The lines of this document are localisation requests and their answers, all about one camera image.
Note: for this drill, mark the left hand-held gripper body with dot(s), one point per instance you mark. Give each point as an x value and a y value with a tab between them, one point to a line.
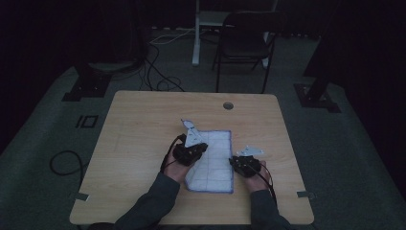
188	153

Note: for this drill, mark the person's left hand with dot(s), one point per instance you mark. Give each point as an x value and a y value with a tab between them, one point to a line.
175	169

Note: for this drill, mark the black stand with square base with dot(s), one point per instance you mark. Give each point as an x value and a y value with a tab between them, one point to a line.
87	84

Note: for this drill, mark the person's right hand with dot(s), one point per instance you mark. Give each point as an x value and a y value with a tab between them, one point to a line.
260	180

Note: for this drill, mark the black post with base plate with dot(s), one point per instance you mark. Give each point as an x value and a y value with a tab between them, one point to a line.
316	92

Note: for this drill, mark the white desk frame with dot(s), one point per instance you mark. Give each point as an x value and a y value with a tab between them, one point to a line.
196	38

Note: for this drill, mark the grey tape piece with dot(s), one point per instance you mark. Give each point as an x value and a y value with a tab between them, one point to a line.
304	194

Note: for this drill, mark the white cloth with blue grid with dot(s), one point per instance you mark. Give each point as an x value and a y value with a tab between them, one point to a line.
214	166

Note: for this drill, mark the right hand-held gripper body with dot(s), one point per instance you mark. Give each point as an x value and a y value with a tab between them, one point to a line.
247	164

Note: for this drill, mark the black folding chair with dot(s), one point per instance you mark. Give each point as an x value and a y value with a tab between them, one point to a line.
245	44

